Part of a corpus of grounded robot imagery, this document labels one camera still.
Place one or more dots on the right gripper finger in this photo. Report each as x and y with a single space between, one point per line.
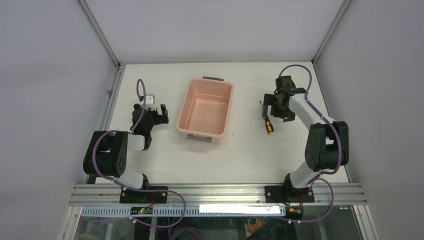
288 116
268 101

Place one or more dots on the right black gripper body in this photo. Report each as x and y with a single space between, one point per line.
278 110

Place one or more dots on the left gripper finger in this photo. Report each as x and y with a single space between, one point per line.
162 115
137 107

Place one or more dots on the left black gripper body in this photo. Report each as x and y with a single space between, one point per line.
151 116

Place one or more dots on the yellow black handled screwdriver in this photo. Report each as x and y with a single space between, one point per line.
264 114

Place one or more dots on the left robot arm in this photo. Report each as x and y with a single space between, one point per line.
106 155

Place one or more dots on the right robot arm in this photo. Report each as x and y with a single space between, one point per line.
327 144

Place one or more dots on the pink plastic bin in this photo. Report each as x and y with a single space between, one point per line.
205 110

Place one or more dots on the orange object under table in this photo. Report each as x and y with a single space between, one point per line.
254 224

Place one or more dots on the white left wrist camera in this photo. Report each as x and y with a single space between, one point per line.
148 101

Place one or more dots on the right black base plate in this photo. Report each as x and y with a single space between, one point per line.
287 195

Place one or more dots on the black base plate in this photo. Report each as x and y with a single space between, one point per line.
287 195
143 195

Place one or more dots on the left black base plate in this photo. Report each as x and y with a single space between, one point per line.
143 195

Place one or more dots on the white slotted cable duct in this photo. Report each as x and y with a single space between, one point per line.
202 210

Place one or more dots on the aluminium rail beam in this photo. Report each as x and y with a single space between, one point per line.
342 194

